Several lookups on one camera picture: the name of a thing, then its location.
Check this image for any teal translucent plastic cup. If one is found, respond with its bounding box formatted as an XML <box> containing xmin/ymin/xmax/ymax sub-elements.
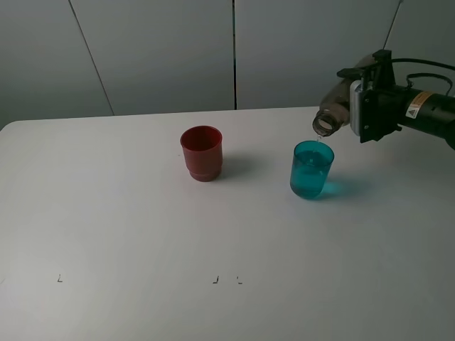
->
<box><xmin>290</xmin><ymin>141</ymin><xmax>335</xmax><ymax>200</ymax></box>

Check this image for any red plastic cup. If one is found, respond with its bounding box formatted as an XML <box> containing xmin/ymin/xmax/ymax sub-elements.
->
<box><xmin>180</xmin><ymin>126</ymin><xmax>223</xmax><ymax>182</ymax></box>

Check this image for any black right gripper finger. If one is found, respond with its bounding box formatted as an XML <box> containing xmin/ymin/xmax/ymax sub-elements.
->
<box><xmin>336</xmin><ymin>67</ymin><xmax>370</xmax><ymax>80</ymax></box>

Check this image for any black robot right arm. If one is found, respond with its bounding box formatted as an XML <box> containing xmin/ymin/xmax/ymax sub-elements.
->
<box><xmin>337</xmin><ymin>50</ymin><xmax>454</xmax><ymax>148</ymax></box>

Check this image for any smoky translucent water bottle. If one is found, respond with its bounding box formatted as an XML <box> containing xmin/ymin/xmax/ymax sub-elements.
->
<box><xmin>312</xmin><ymin>54</ymin><xmax>373</xmax><ymax>137</ymax></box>

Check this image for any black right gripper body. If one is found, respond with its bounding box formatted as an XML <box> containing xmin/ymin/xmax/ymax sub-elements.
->
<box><xmin>360</xmin><ymin>50</ymin><xmax>412</xmax><ymax>143</ymax></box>

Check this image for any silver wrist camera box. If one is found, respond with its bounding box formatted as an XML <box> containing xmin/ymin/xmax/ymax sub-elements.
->
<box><xmin>349</xmin><ymin>80</ymin><xmax>363</xmax><ymax>136</ymax></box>

